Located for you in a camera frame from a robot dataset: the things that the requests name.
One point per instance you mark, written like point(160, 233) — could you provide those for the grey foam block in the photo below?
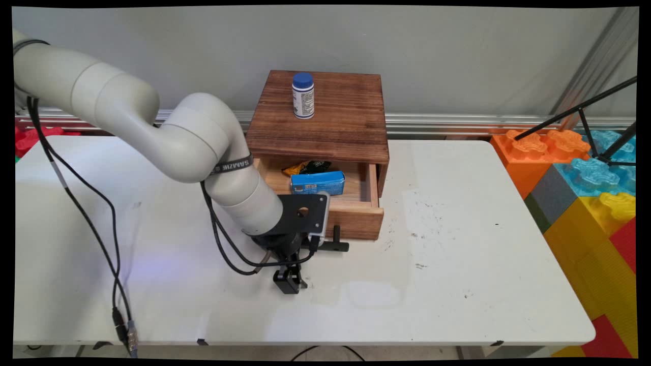
point(552, 201)

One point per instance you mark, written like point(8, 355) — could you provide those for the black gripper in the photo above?
point(279, 246)

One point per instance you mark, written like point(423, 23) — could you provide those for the black tripod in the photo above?
point(585, 104)

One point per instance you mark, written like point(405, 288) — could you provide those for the wooden drawer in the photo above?
point(356, 218)

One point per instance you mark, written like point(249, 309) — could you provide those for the colourful giant building blocks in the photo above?
point(590, 249)

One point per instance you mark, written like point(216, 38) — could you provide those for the black yellow snack packet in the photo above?
point(310, 166)

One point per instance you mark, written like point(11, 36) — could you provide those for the brown wooden drawer cabinet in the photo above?
point(335, 122)

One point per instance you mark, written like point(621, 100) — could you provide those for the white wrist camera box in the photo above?
point(322, 223)

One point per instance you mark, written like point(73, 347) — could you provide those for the black wrist camera mount plate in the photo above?
point(290, 221)

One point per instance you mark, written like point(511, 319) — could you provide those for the orange foam block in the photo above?
point(524, 157)

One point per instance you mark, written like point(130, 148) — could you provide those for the light blue foam block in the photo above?
point(592, 175)

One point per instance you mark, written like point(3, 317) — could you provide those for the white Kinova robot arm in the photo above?
point(127, 112)

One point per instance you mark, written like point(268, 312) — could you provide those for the blue cardboard box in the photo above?
point(318, 183)

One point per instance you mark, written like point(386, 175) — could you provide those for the white bottle blue cap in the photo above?
point(303, 99)

